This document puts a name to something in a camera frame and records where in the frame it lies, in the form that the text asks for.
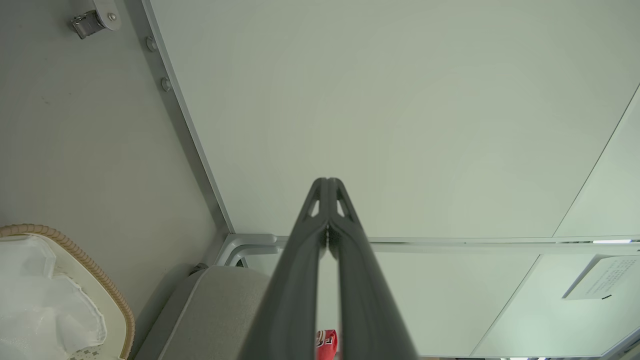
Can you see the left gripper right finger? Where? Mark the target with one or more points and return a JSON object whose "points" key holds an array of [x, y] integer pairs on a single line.
{"points": [[365, 310]]}

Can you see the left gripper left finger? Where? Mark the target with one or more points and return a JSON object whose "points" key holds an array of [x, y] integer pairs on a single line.
{"points": [[292, 300]]}

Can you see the red basketball jersey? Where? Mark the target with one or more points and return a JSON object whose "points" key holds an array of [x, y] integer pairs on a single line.
{"points": [[327, 346]]}

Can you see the white wicker laundry basket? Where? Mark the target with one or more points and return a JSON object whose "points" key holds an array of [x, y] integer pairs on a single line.
{"points": [[107, 295]]}

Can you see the grey fabric sofa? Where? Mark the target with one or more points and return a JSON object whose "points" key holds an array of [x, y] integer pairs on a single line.
{"points": [[215, 315]]}

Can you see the white paper note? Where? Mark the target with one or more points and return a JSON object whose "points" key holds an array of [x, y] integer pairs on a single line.
{"points": [[602, 277]]}

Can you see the white garment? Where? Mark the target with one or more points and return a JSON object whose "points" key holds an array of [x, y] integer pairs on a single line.
{"points": [[40, 300]]}

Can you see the metal caster wheel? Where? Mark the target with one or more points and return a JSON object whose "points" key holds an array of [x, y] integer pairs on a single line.
{"points": [[92, 20]]}

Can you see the grey metal partition frame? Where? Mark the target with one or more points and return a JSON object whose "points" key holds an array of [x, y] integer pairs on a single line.
{"points": [[195, 150]]}

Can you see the round frame bolt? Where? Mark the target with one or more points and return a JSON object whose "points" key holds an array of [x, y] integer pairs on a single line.
{"points": [[165, 84], [151, 43]]}

